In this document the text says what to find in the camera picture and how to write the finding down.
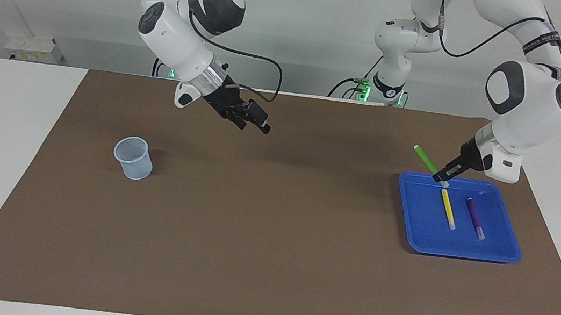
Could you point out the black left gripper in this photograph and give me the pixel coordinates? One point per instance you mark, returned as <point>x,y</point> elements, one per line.
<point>472,155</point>

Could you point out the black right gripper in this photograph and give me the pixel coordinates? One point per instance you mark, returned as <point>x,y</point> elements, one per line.
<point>228,102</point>

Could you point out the green pen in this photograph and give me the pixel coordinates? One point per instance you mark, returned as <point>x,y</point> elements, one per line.
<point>425,157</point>

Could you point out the yellow pen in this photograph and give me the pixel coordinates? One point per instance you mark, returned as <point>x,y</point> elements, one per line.
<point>448,209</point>

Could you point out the purple pen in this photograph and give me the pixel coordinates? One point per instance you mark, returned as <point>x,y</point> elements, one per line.
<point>475,218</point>

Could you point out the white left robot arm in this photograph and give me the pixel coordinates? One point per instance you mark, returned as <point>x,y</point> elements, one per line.
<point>531,104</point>

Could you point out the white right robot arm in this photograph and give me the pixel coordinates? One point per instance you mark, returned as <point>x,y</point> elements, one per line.
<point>171,40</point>

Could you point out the blue plastic tray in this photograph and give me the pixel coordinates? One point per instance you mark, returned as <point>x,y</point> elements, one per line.
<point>423,225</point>

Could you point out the translucent plastic cup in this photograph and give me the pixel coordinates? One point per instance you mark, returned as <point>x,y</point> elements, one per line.
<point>134,162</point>

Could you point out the brown table mat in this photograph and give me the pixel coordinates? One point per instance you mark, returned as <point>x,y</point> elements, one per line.
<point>269,243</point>

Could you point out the white wall socket box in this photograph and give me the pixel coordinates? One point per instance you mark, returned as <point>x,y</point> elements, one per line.
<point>32,49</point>

